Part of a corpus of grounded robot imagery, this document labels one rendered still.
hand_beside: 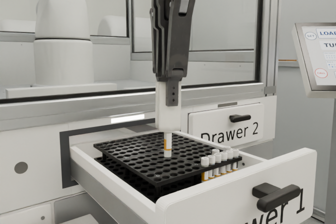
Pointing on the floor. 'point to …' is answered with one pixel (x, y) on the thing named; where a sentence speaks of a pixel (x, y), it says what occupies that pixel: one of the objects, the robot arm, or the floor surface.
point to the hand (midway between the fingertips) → (167, 104)
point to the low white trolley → (82, 220)
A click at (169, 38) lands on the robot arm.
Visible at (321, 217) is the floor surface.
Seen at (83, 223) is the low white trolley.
